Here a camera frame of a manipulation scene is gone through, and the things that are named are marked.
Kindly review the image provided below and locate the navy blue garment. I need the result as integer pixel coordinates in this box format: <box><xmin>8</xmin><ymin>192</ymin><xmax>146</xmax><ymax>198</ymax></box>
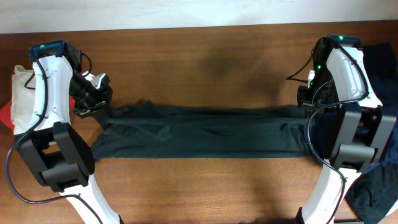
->
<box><xmin>310</xmin><ymin>73</ymin><xmax>398</xmax><ymax>175</ymax></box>

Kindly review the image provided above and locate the black garment in pile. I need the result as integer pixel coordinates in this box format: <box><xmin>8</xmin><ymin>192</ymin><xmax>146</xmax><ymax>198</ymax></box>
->
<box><xmin>363</xmin><ymin>42</ymin><xmax>397</xmax><ymax>79</ymax></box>

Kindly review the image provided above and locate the dark grey garment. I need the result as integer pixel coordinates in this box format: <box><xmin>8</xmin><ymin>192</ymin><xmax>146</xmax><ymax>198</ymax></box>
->
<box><xmin>345</xmin><ymin>163</ymin><xmax>397</xmax><ymax>224</ymax></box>

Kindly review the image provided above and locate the dark green Nike t-shirt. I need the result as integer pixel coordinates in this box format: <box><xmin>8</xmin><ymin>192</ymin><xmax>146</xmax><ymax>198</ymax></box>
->
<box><xmin>91</xmin><ymin>101</ymin><xmax>310</xmax><ymax>160</ymax></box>

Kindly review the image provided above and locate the white folded shirt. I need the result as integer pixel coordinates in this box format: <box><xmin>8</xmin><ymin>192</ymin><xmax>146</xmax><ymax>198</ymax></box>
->
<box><xmin>11</xmin><ymin>65</ymin><xmax>35</xmax><ymax>135</ymax></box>

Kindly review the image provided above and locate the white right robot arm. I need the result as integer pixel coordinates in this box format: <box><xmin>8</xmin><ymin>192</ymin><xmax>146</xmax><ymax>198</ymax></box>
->
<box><xmin>295</xmin><ymin>35</ymin><xmax>397</xmax><ymax>224</ymax></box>

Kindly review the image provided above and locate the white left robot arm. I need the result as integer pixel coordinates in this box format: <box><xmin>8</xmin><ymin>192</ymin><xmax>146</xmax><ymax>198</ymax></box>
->
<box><xmin>5</xmin><ymin>40</ymin><xmax>123</xmax><ymax>223</ymax></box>

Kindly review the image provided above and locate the red folded shirt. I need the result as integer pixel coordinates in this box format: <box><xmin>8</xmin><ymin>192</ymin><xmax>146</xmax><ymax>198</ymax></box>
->
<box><xmin>1</xmin><ymin>97</ymin><xmax>75</xmax><ymax>130</ymax></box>

